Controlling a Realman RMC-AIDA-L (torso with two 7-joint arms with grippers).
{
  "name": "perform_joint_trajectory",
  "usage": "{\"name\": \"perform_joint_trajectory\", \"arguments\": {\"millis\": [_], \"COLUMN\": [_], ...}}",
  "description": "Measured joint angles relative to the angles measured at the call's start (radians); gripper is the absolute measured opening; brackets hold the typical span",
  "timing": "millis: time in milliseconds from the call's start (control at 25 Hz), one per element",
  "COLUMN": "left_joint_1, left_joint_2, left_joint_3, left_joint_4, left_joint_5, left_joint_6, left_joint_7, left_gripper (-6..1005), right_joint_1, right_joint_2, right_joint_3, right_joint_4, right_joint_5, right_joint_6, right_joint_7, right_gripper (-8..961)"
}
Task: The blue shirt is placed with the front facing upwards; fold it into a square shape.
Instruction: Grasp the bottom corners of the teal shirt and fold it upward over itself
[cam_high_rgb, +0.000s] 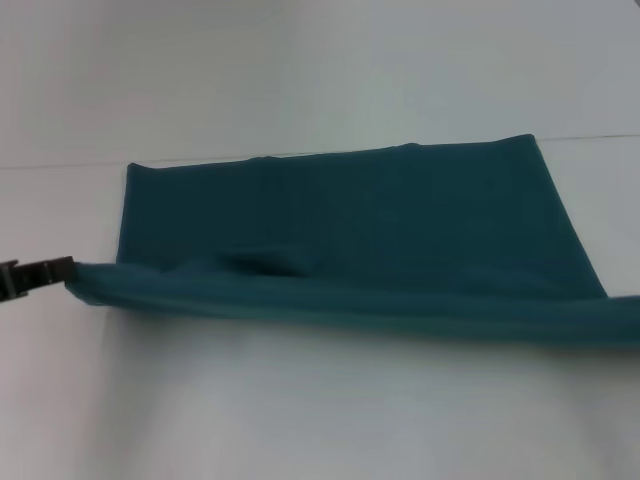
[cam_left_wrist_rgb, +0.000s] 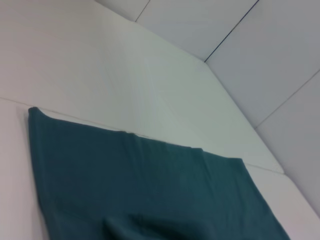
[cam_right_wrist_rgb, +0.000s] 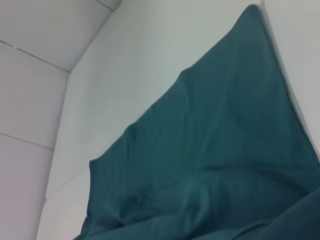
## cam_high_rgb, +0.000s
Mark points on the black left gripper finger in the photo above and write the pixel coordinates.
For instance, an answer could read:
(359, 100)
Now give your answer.
(40, 275)

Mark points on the teal blue printed t-shirt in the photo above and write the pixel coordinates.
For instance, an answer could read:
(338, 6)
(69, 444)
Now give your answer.
(350, 225)

